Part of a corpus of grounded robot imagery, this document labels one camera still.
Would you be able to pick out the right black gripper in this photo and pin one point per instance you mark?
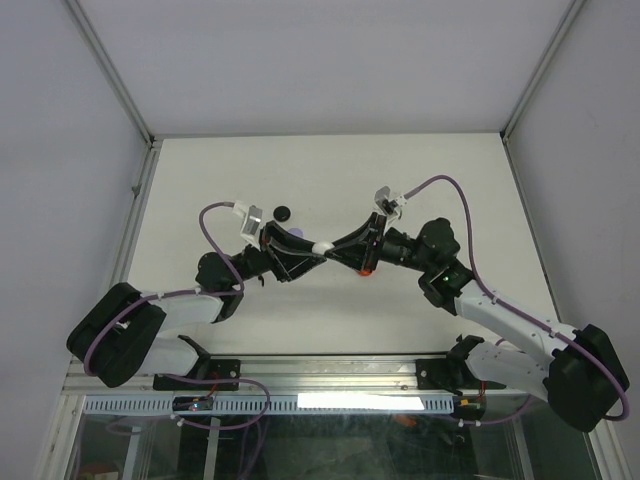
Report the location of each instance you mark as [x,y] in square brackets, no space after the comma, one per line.
[368,257]

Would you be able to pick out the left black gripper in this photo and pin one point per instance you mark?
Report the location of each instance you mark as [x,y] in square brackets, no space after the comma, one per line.
[283,266]

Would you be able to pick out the white earbud charging case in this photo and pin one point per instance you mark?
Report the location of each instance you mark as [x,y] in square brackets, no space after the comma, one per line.
[322,247]

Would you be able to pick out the black earbud charging case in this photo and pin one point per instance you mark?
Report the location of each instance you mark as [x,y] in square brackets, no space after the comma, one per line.
[282,213]

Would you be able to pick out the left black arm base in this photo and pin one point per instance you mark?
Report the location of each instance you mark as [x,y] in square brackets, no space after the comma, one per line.
[212,369]

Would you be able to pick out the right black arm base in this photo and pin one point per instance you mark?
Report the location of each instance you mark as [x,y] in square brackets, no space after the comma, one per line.
[444,374]

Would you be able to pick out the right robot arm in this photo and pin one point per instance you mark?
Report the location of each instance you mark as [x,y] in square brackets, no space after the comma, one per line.
[575,371]

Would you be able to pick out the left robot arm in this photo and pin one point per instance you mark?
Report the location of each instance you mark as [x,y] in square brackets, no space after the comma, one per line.
[129,333]

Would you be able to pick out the purple earbud charging case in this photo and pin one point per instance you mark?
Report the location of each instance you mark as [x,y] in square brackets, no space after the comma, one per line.
[296,232]

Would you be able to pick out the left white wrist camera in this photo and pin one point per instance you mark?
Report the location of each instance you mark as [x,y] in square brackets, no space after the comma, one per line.
[252,222]

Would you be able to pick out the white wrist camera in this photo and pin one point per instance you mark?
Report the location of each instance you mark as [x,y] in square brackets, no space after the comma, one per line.
[389,203]
[252,222]

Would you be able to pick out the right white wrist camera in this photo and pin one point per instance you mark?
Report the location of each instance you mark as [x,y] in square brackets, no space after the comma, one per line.
[389,203]

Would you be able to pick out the aluminium mounting rail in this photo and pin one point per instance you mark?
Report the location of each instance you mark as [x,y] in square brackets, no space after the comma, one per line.
[384,374]

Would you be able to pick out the white slotted cable duct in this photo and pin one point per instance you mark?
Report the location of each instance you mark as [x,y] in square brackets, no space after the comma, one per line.
[303,403]

